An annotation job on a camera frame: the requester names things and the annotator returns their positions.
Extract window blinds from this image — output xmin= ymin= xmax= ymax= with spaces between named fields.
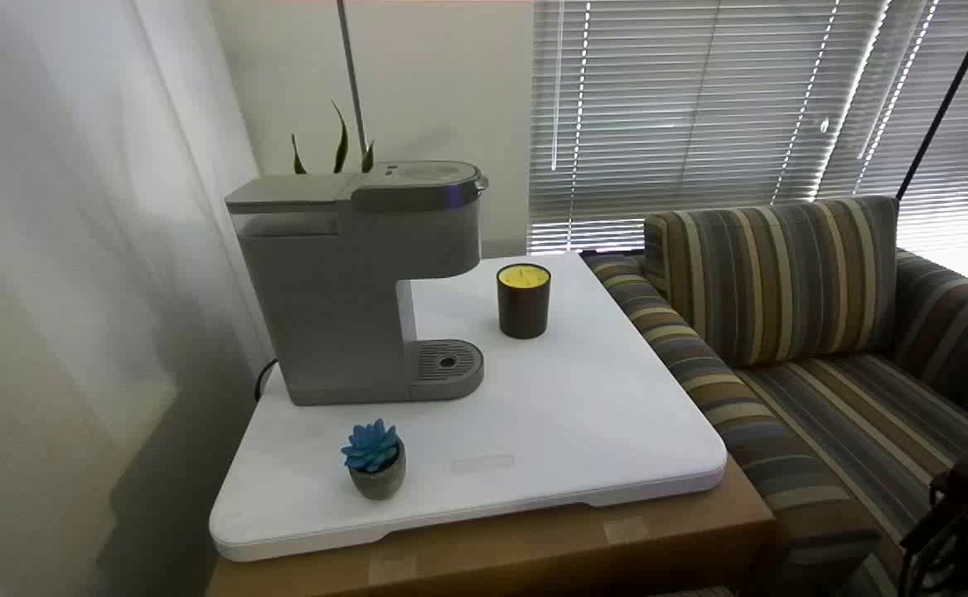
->
xmin=531 ymin=0 xmax=968 ymax=274

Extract black stand pole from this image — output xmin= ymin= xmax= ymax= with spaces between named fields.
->
xmin=895 ymin=45 xmax=968 ymax=203

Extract black power cord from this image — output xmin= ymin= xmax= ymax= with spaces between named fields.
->
xmin=253 ymin=356 xmax=282 ymax=405

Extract brown cardboard box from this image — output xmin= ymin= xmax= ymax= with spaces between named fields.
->
xmin=207 ymin=465 xmax=777 ymax=597

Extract grey coffee maker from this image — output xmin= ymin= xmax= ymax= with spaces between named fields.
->
xmin=227 ymin=159 xmax=484 ymax=405

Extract small blue succulent grey pot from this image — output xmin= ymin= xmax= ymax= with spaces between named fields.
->
xmin=343 ymin=417 xmax=407 ymax=501

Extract striped sofa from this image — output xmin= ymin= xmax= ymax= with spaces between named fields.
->
xmin=583 ymin=194 xmax=968 ymax=597

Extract dark candle jar yellow wax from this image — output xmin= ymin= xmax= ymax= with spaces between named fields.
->
xmin=496 ymin=263 xmax=549 ymax=339

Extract white table board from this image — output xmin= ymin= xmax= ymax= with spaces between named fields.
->
xmin=208 ymin=256 xmax=727 ymax=559

